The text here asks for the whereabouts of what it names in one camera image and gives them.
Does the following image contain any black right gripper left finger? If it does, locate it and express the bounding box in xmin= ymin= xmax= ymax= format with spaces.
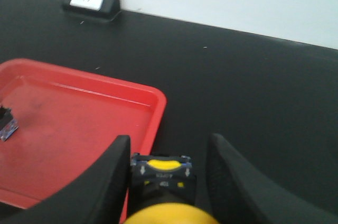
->
xmin=1 ymin=135 xmax=130 ymax=223

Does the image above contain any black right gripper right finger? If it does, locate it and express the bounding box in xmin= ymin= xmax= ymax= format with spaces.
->
xmin=206 ymin=133 xmax=337 ymax=223

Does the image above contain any yellow mushroom push button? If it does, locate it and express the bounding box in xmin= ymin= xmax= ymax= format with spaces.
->
xmin=124 ymin=153 xmax=217 ymax=223

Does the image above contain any red mushroom push button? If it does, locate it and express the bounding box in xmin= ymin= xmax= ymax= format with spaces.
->
xmin=1 ymin=105 xmax=18 ymax=142

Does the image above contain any red plastic tray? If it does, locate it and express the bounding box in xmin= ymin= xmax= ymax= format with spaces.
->
xmin=1 ymin=59 xmax=166 ymax=220

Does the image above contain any black white power socket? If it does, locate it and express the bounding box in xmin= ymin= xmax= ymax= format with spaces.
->
xmin=62 ymin=0 xmax=121 ymax=21

